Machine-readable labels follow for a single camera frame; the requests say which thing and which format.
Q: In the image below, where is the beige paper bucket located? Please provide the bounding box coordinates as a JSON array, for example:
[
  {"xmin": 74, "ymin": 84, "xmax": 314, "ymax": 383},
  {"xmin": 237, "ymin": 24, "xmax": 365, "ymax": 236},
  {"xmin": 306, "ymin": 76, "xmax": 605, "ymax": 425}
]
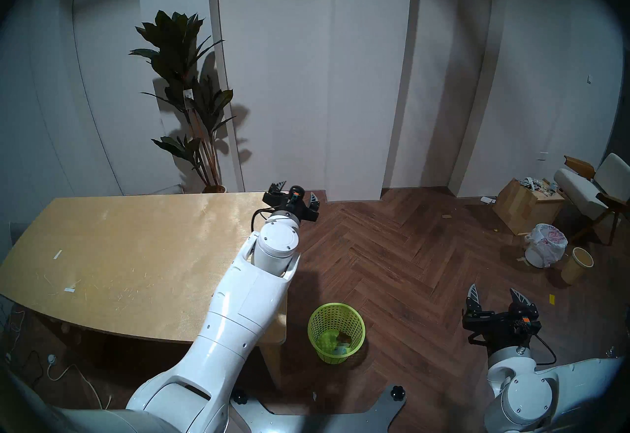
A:
[{"xmin": 560, "ymin": 247, "xmax": 594, "ymax": 286}]

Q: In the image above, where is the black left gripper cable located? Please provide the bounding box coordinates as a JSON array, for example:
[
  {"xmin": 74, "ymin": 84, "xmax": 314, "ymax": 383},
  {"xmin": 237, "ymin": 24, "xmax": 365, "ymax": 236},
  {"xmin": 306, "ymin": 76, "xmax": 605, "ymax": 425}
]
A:
[{"xmin": 251, "ymin": 208, "xmax": 274, "ymax": 233}]

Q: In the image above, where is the white cushioned wooden armchair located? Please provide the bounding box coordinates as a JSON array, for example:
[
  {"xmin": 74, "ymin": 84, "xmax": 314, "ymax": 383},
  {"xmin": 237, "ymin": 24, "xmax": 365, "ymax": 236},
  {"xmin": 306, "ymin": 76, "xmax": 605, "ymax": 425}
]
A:
[{"xmin": 554, "ymin": 153, "xmax": 630, "ymax": 245}]

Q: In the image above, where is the green plastic mesh basket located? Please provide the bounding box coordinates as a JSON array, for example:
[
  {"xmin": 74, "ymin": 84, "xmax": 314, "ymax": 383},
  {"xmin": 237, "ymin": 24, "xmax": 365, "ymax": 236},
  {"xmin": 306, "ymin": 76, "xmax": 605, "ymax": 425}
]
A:
[{"xmin": 308, "ymin": 303, "xmax": 366, "ymax": 365}]

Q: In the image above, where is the tall dark green plant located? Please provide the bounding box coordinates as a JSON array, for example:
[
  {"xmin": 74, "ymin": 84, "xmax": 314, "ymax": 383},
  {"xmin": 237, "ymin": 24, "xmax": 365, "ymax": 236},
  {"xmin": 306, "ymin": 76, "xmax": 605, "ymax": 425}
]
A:
[{"xmin": 129, "ymin": 10, "xmax": 237, "ymax": 191}]

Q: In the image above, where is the grey metal robot base plate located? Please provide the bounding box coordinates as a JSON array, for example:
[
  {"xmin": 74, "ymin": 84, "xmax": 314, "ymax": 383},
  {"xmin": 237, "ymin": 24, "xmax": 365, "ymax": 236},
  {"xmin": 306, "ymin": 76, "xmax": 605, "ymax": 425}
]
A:
[{"xmin": 229, "ymin": 388, "xmax": 409, "ymax": 433}]

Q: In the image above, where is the brown cardboard box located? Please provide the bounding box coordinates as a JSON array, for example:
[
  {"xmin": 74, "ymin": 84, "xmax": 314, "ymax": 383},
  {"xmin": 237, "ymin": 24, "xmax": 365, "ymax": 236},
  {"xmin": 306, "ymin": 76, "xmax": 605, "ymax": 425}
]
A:
[{"xmin": 492, "ymin": 178, "xmax": 567, "ymax": 236}]

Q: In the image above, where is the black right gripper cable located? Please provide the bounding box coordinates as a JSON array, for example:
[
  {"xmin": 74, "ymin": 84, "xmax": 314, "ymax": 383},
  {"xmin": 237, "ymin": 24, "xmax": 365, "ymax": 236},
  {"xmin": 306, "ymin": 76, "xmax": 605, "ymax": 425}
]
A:
[{"xmin": 534, "ymin": 334, "xmax": 558, "ymax": 367}]

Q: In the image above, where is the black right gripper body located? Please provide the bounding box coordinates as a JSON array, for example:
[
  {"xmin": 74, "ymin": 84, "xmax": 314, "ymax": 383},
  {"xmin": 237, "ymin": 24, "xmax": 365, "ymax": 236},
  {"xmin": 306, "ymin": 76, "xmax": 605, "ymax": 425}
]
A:
[{"xmin": 462, "ymin": 309, "xmax": 542, "ymax": 350}]

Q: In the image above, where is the white floor cable with plug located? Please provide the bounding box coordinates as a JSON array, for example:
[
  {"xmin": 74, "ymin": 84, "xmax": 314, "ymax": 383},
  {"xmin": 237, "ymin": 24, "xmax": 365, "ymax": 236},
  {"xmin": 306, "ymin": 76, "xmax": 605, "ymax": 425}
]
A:
[{"xmin": 46, "ymin": 353, "xmax": 112, "ymax": 411}]

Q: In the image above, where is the white bin with plastic bag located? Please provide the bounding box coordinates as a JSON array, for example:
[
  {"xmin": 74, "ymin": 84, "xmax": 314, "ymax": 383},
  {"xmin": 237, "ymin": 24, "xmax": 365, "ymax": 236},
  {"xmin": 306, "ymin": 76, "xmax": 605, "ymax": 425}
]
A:
[{"xmin": 523, "ymin": 223, "xmax": 568, "ymax": 269}]

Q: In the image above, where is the black floor cable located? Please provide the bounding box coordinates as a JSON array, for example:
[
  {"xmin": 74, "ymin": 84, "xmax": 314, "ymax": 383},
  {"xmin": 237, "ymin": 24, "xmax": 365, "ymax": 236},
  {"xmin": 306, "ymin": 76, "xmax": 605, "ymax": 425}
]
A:
[{"xmin": 0, "ymin": 304, "xmax": 46, "ymax": 388}]

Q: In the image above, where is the mixed trash pile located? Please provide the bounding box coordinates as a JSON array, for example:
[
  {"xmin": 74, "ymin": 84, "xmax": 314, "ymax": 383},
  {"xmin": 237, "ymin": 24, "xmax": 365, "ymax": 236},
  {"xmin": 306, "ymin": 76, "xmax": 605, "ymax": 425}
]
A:
[{"xmin": 519, "ymin": 177, "xmax": 559, "ymax": 196}]

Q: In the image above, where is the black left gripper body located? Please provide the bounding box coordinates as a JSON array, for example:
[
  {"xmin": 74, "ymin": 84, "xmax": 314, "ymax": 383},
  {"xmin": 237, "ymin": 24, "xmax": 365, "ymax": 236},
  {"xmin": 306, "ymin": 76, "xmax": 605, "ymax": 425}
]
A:
[{"xmin": 262, "ymin": 188, "xmax": 321, "ymax": 223}]

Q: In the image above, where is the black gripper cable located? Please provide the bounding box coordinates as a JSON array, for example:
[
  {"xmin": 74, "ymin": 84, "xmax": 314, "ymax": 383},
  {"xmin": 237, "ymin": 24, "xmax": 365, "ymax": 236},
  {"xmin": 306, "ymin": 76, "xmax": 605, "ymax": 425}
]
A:
[
  {"xmin": 534, "ymin": 334, "xmax": 558, "ymax": 367},
  {"xmin": 251, "ymin": 208, "xmax": 274, "ymax": 233}
]

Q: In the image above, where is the light wooden table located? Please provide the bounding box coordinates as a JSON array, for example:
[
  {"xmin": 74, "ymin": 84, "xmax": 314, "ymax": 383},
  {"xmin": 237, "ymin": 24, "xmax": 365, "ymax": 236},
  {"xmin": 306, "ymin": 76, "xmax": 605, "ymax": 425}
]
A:
[{"xmin": 0, "ymin": 191, "xmax": 292, "ymax": 388}]

